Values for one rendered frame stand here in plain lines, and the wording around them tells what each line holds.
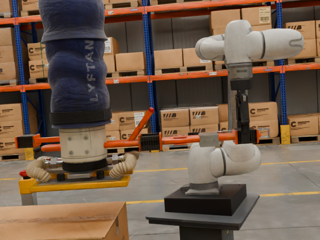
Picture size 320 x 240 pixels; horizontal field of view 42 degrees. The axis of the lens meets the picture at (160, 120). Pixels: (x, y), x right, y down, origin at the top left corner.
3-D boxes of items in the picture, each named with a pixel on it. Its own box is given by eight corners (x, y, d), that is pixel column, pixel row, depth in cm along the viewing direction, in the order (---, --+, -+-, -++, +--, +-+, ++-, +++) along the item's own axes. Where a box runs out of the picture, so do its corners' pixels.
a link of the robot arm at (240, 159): (217, 169, 235) (254, 165, 237) (224, 181, 220) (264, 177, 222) (215, 32, 211) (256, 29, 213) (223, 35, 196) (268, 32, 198)
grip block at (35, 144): (15, 148, 177) (14, 137, 176) (22, 145, 185) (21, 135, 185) (35, 147, 176) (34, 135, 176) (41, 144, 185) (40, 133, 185)
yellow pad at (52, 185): (29, 193, 141) (27, 178, 141) (38, 185, 151) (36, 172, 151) (127, 186, 140) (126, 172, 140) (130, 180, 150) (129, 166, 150)
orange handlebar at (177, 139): (10, 156, 152) (9, 146, 151) (36, 144, 182) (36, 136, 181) (263, 140, 149) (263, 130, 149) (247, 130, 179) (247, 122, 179)
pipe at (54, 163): (30, 181, 143) (28, 165, 142) (50, 166, 168) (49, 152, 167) (127, 175, 142) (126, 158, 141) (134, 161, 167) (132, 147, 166)
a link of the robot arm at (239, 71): (228, 64, 146) (229, 80, 147) (254, 62, 146) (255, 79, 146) (225, 65, 155) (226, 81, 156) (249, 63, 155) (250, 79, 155)
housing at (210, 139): (200, 147, 150) (199, 135, 149) (198, 145, 156) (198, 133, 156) (219, 146, 149) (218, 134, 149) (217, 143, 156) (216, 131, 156)
